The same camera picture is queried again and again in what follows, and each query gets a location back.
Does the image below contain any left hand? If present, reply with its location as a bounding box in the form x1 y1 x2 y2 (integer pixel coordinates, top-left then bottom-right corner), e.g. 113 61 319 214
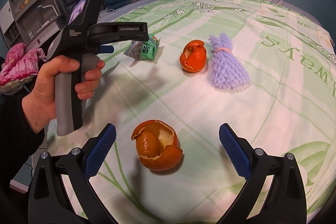
22 55 105 134

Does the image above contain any white desk lamp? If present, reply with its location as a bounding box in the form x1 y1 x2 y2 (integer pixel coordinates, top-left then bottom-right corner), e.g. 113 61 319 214
37 5 60 34

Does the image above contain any white shelf unit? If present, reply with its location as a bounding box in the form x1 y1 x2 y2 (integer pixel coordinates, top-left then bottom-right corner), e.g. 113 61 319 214
1 0 62 48

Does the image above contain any green floral bed cover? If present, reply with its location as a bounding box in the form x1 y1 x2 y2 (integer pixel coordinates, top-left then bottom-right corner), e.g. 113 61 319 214
48 0 335 223

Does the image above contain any pink cloth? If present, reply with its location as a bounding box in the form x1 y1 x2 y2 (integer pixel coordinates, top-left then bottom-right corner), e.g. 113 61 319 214
1 43 47 86

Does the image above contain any black sleeve forearm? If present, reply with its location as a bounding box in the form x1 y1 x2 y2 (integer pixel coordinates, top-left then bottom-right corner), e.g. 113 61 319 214
1 93 45 223

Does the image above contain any orange peel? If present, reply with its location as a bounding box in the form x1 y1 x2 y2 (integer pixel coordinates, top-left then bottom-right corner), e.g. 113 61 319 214
179 40 207 73
131 119 183 172

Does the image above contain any grey striped bed sheet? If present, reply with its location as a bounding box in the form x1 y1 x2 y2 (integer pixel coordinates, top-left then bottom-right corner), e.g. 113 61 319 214
98 0 323 27

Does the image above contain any purple foam net short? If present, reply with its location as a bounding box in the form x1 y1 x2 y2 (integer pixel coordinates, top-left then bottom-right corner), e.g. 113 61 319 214
209 33 251 90

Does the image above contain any green snack packet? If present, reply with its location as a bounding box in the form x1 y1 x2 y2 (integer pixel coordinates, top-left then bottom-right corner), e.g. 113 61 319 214
123 34 160 61

